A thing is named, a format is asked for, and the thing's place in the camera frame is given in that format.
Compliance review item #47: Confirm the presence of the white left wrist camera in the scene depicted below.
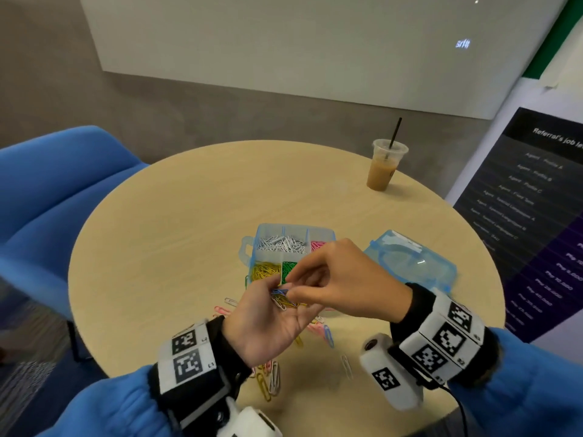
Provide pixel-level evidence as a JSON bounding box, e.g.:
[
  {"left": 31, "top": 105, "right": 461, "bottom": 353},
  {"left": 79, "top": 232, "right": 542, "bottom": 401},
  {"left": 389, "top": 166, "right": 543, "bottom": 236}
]
[{"left": 216, "top": 400, "right": 284, "bottom": 437}]

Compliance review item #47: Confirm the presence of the left wrist marker band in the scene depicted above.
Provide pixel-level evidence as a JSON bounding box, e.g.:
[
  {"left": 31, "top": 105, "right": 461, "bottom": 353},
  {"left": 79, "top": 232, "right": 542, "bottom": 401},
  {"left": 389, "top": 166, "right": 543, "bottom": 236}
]
[{"left": 157, "top": 323, "right": 218, "bottom": 394}]

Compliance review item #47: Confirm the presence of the white wall board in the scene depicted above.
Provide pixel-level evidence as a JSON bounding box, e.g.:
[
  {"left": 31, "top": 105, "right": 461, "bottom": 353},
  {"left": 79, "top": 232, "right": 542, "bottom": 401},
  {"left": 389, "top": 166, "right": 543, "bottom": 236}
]
[{"left": 79, "top": 0, "right": 570, "bottom": 121}]

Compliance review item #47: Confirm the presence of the standing poster banner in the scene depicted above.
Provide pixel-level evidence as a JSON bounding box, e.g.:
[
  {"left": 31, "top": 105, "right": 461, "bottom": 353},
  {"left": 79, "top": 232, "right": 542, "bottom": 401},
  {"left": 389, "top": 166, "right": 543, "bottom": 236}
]
[{"left": 445, "top": 0, "right": 583, "bottom": 365}]

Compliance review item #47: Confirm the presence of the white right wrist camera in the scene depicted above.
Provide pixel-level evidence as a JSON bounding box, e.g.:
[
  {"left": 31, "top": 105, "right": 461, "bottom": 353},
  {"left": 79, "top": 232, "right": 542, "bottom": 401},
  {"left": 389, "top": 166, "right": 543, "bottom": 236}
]
[{"left": 358, "top": 334, "right": 424, "bottom": 412}]

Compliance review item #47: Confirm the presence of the black camera cable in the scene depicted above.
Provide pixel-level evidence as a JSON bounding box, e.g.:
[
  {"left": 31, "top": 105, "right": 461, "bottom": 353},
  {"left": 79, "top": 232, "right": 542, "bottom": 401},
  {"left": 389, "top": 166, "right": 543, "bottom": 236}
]
[{"left": 446, "top": 387, "right": 470, "bottom": 437}]

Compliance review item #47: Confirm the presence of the round wooden table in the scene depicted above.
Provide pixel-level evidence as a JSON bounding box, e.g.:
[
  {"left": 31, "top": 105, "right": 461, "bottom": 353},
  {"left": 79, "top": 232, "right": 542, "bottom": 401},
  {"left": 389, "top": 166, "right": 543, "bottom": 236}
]
[{"left": 68, "top": 140, "right": 506, "bottom": 437}]

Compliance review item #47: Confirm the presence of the right wrist marker band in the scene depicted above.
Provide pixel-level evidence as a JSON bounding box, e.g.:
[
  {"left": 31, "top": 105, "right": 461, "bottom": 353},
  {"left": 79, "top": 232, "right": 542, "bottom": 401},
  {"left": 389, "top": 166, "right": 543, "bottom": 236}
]
[{"left": 399, "top": 291, "right": 486, "bottom": 388}]

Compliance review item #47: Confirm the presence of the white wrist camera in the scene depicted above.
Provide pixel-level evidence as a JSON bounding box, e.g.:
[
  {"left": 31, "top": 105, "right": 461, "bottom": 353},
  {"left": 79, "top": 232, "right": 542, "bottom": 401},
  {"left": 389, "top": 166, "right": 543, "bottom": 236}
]
[
  {"left": 216, "top": 400, "right": 284, "bottom": 437},
  {"left": 358, "top": 334, "right": 424, "bottom": 412}
]

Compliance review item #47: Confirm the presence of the pile of coloured paper clips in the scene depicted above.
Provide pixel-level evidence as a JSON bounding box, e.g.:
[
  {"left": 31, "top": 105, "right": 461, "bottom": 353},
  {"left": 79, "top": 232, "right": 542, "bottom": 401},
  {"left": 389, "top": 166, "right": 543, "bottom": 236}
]
[{"left": 214, "top": 297, "right": 356, "bottom": 403}]

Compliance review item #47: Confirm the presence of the blue upholstered chair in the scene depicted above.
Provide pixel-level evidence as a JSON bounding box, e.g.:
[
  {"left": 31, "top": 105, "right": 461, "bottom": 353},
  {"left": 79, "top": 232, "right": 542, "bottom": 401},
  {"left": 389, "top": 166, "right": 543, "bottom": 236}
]
[{"left": 0, "top": 125, "right": 149, "bottom": 361}]

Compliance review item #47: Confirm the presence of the bunch of yellow paper clips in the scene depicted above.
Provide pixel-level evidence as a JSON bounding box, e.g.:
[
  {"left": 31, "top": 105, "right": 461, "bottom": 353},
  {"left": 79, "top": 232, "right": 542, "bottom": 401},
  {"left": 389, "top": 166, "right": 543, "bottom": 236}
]
[{"left": 252, "top": 262, "right": 282, "bottom": 283}]

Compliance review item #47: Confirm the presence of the person's right hand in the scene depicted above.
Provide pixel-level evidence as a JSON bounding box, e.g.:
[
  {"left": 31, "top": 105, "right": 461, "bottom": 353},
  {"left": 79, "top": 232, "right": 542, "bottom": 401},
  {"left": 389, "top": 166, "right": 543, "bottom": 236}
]
[{"left": 282, "top": 238, "right": 414, "bottom": 324}]

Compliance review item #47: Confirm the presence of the wrist marker band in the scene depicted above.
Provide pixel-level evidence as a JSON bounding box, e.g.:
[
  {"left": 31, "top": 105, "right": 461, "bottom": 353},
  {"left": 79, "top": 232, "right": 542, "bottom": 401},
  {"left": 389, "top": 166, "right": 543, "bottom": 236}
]
[
  {"left": 157, "top": 323, "right": 218, "bottom": 394},
  {"left": 399, "top": 291, "right": 486, "bottom": 388}
]

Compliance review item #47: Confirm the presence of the iced coffee plastic cup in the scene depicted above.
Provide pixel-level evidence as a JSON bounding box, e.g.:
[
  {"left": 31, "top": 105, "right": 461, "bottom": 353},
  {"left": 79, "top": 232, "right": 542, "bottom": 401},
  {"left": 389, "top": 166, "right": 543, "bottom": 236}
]
[{"left": 366, "top": 139, "right": 410, "bottom": 192}]

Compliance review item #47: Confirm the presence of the blue transparent box lid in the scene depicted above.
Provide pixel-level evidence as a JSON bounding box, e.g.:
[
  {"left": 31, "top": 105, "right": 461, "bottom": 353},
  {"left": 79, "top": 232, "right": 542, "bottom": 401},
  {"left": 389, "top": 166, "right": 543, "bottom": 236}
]
[{"left": 364, "top": 230, "right": 459, "bottom": 295}]

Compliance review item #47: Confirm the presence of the person's left forearm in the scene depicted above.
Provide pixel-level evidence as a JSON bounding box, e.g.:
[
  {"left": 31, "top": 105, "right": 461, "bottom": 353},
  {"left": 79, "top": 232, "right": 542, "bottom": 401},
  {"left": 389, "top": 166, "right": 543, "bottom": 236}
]
[{"left": 36, "top": 316, "right": 253, "bottom": 437}]

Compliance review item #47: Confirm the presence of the blue compartment organizer box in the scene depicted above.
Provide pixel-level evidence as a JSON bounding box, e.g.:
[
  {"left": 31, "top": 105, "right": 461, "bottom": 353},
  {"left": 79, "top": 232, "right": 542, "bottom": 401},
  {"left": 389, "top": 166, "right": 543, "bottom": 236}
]
[{"left": 239, "top": 223, "right": 338, "bottom": 288}]

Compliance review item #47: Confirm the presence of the person's left hand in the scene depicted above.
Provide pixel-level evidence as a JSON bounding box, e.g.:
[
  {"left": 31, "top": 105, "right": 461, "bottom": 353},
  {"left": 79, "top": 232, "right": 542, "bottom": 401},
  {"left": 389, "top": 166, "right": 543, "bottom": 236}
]
[{"left": 221, "top": 273, "right": 324, "bottom": 368}]

